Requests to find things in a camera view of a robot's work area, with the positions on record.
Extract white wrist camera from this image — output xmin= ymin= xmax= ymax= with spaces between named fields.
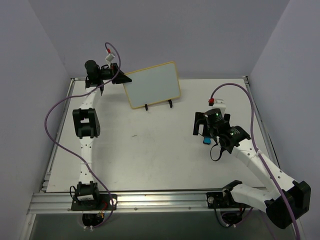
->
xmin=105 ymin=52 xmax=116 ymax=66
xmin=208 ymin=98 xmax=226 ymax=115

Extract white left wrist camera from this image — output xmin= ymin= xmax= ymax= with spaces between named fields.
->
xmin=105 ymin=52 xmax=116 ymax=66

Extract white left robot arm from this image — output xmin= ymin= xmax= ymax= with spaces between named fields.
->
xmin=72 ymin=60 xmax=132 ymax=210

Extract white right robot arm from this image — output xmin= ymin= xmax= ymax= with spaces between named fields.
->
xmin=193 ymin=108 xmax=311 ymax=229

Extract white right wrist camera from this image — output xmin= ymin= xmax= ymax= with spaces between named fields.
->
xmin=208 ymin=98 xmax=226 ymax=115

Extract yellow framed whiteboard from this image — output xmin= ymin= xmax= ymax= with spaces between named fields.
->
xmin=123 ymin=61 xmax=181 ymax=109

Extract aluminium front rail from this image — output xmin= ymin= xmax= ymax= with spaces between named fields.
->
xmin=26 ymin=187 xmax=276 ymax=215

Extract black wire easel stand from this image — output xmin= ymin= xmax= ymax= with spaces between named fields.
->
xmin=144 ymin=99 xmax=173 ymax=111

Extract blue whiteboard eraser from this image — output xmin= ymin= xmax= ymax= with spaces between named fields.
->
xmin=202 ymin=137 xmax=211 ymax=145

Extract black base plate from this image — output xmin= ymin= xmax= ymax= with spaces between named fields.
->
xmin=206 ymin=191 xmax=232 ymax=209
xmin=70 ymin=194 xmax=118 ymax=211

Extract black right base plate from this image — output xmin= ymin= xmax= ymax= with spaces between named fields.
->
xmin=206 ymin=191 xmax=232 ymax=209

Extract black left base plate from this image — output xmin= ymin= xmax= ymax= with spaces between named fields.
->
xmin=70 ymin=194 xmax=118 ymax=211

